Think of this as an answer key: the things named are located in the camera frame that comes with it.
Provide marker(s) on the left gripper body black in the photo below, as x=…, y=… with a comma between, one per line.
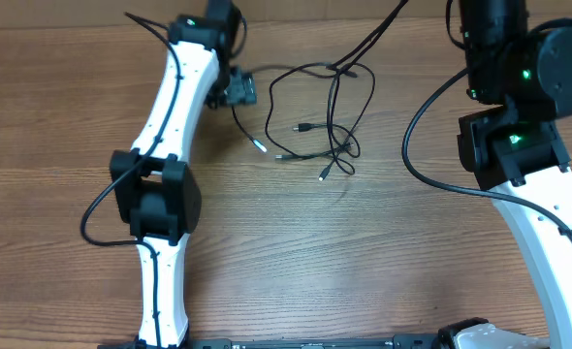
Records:
x=231, y=88

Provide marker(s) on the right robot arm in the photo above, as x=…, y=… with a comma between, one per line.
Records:
x=523, y=76

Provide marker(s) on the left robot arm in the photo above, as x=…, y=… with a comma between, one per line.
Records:
x=155, y=190

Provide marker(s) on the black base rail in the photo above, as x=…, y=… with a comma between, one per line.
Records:
x=470, y=333

